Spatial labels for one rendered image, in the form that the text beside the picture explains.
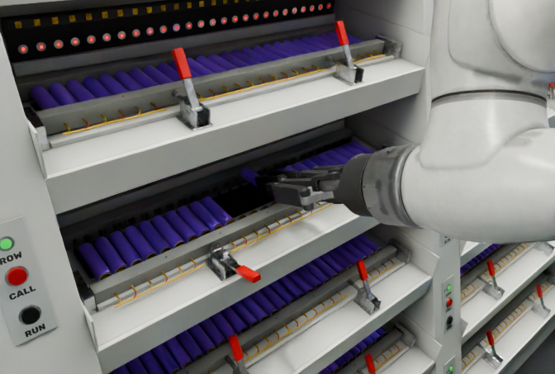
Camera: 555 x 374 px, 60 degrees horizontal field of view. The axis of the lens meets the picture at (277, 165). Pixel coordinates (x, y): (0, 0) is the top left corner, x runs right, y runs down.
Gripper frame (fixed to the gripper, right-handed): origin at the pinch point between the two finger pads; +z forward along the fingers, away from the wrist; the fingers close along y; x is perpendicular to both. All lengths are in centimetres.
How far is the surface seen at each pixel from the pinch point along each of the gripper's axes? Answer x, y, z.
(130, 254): 2.2, 22.7, 3.5
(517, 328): 66, -72, 10
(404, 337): 43, -27, 8
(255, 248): 7.1, 7.4, -1.1
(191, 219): 1.3, 12.7, 5.1
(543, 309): 64, -82, 7
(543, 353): 81, -85, 10
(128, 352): 11.1, 28.0, -2.4
